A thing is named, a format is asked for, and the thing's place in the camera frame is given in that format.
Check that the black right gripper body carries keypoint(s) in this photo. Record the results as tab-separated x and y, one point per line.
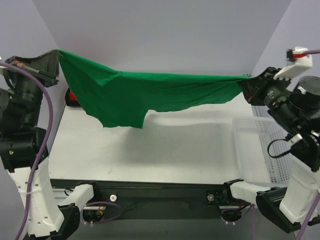
258	87

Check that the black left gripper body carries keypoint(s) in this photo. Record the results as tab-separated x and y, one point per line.
34	70

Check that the green t shirt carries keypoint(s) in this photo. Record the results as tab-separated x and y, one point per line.
122	99

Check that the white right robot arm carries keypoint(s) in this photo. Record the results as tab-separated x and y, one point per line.
294	207

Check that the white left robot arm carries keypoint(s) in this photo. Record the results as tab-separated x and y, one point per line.
24	152

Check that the folded red t shirt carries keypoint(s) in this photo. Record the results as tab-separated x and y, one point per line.
72	97

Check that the folded black t shirt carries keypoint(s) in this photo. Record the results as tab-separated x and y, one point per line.
70	103

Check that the white plastic basket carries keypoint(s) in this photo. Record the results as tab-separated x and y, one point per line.
256	139

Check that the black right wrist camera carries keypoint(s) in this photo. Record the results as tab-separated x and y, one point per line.
298	62

